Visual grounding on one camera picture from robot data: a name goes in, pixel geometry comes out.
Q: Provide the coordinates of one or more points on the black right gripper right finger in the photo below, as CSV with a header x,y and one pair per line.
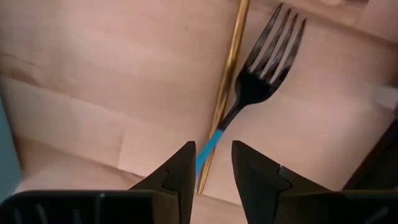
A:
x,y
258,180

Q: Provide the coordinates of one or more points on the teal plastic bin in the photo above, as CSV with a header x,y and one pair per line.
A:
x,y
6,155

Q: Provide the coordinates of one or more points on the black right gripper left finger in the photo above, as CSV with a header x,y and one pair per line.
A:
x,y
183,174

